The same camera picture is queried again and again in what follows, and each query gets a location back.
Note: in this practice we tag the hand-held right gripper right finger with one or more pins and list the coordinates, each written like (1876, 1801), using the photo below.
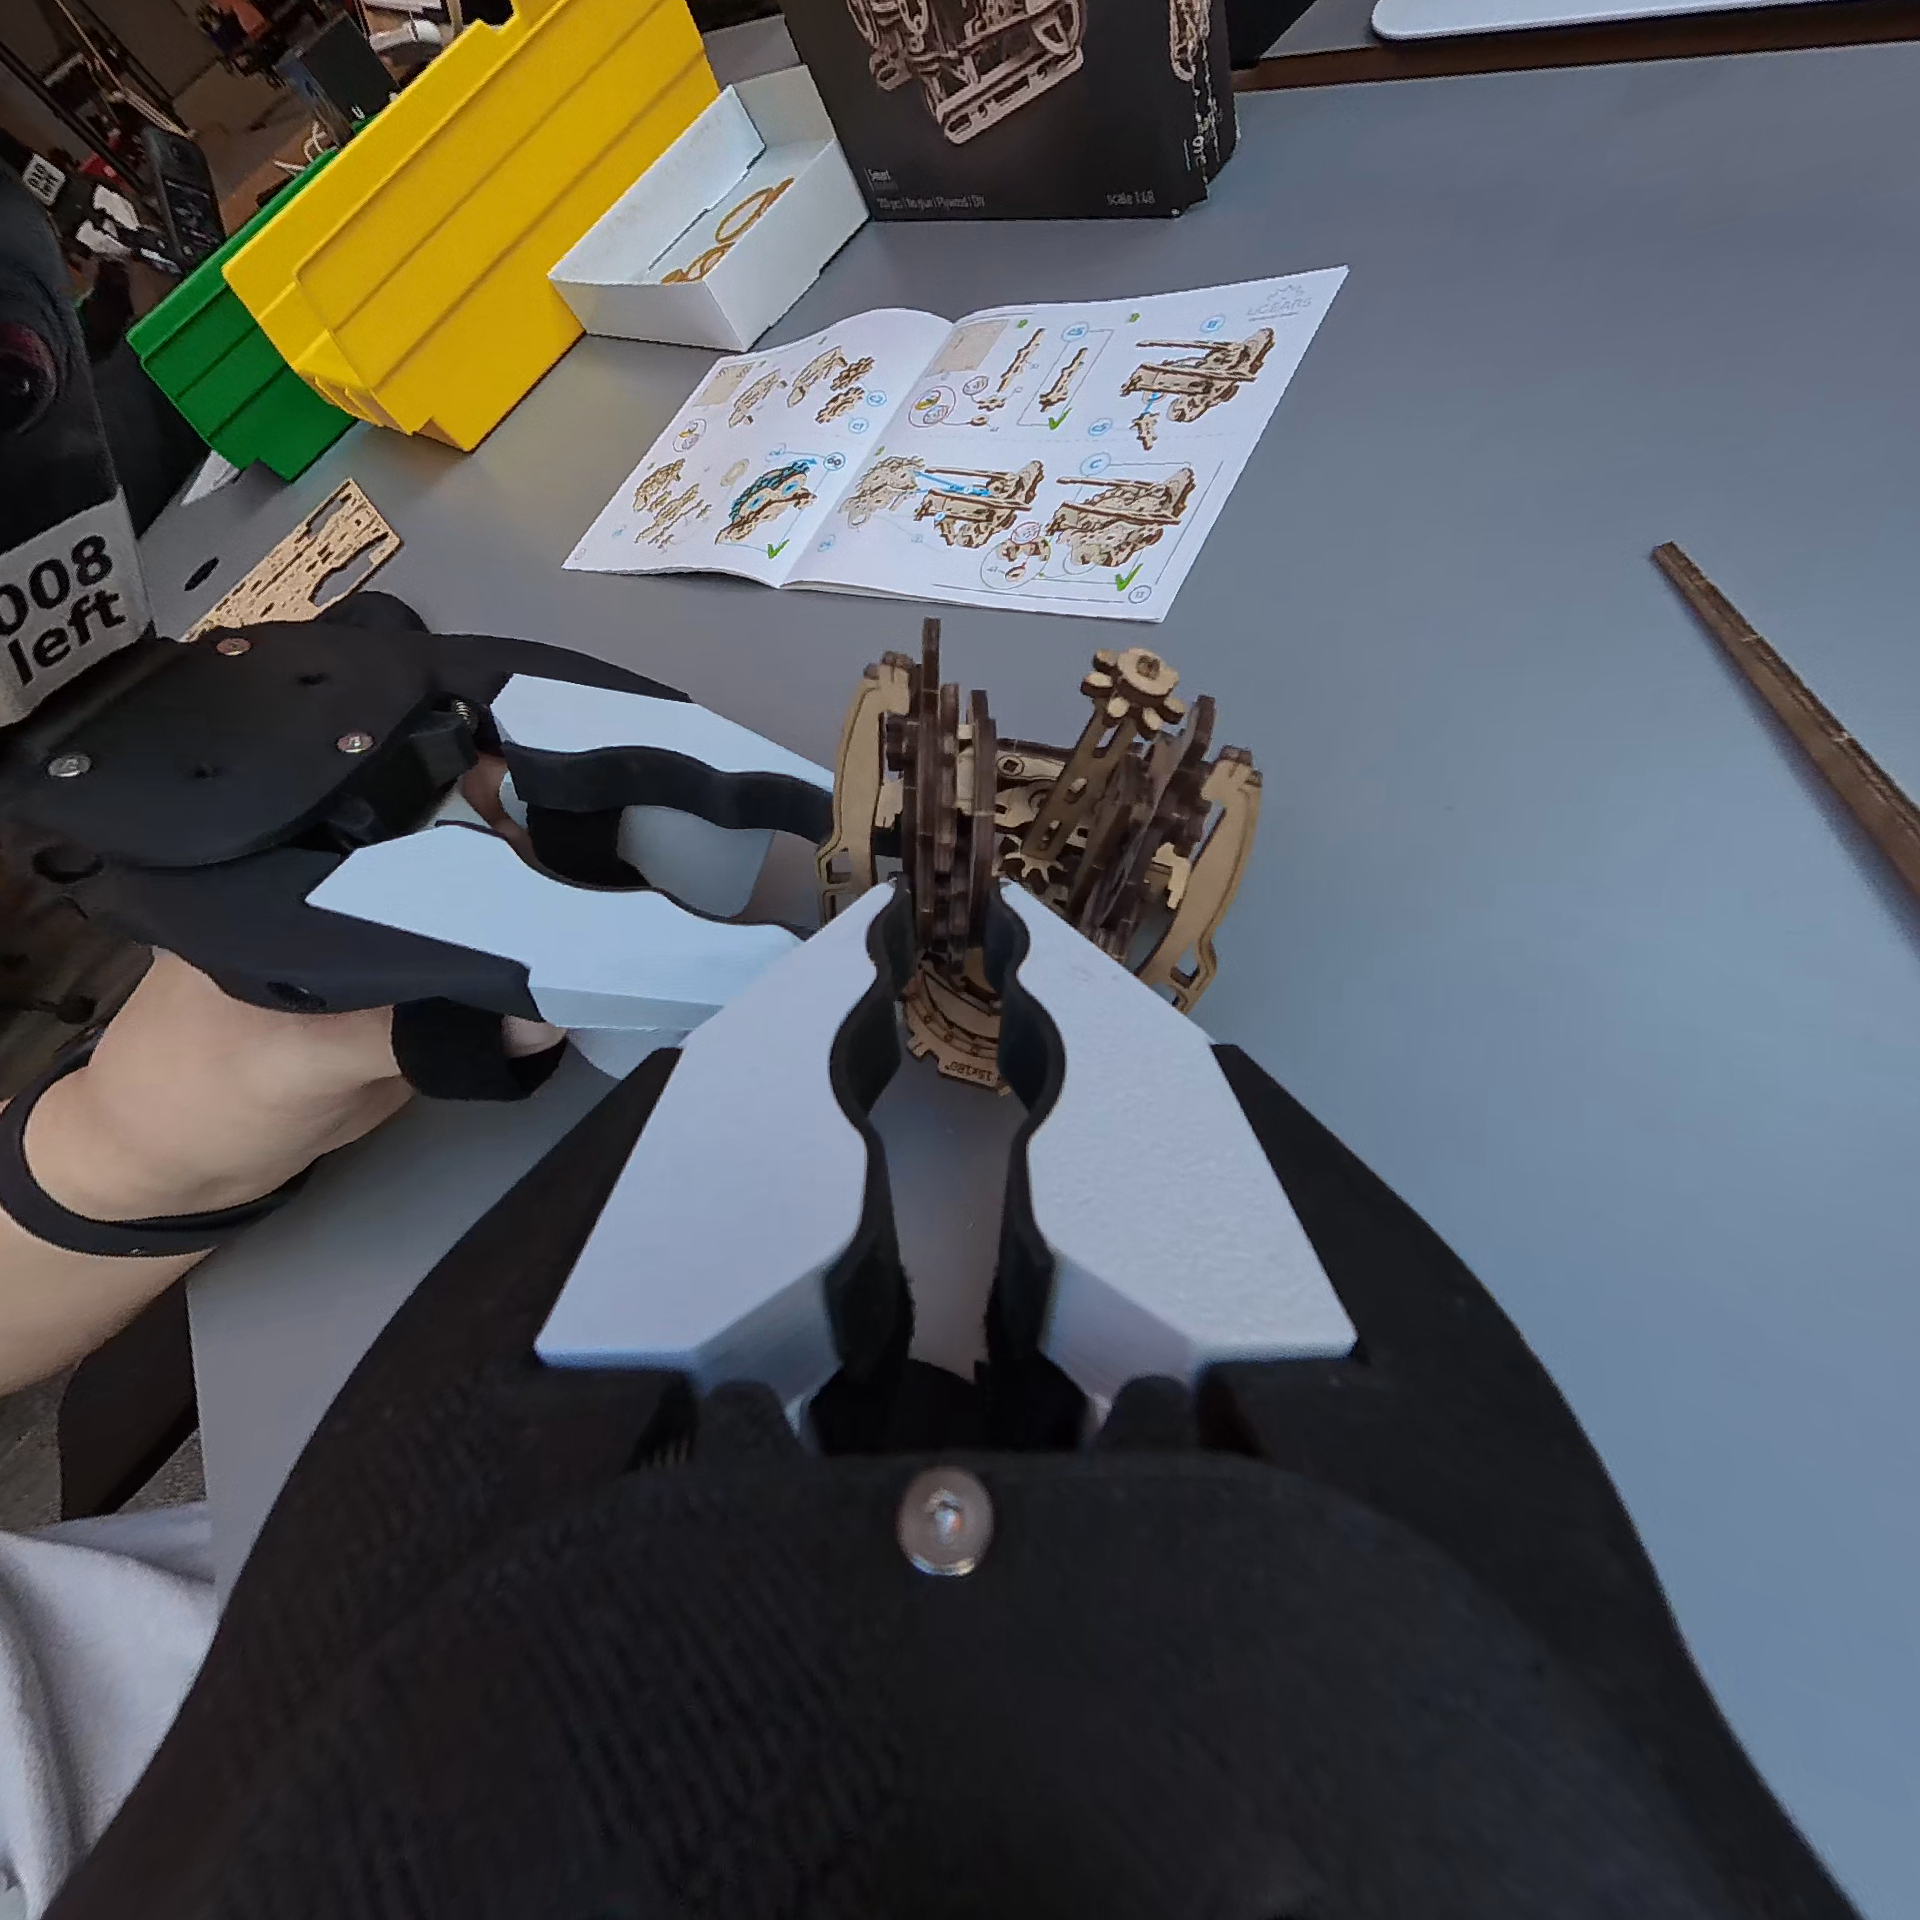
(1184, 1201)

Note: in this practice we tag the model instruction booklet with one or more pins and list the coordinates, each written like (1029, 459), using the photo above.
(974, 450)

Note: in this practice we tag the wooden gear model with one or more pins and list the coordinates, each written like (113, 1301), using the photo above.
(1081, 811)

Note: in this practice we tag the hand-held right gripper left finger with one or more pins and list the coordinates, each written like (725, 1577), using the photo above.
(705, 1215)

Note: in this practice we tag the person's left hand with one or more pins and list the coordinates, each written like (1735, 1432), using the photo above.
(224, 1095)

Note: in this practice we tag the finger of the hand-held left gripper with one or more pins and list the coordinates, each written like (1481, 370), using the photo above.
(600, 720)
(600, 960)

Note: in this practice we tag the yellow plastic bin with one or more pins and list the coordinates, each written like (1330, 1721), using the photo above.
(451, 224)

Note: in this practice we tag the laser-cut plywood sheet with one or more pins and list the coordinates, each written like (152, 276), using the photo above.
(300, 562)

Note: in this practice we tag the dark wooden strip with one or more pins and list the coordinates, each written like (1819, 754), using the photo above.
(1801, 720)

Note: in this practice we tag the black model kit box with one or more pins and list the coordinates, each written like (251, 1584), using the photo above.
(1020, 104)

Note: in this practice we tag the green plastic bin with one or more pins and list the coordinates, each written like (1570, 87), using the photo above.
(240, 405)

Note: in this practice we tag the person's left forearm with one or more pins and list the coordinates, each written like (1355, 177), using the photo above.
(75, 1320)

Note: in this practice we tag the white cardboard tray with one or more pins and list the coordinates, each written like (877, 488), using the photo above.
(720, 285)

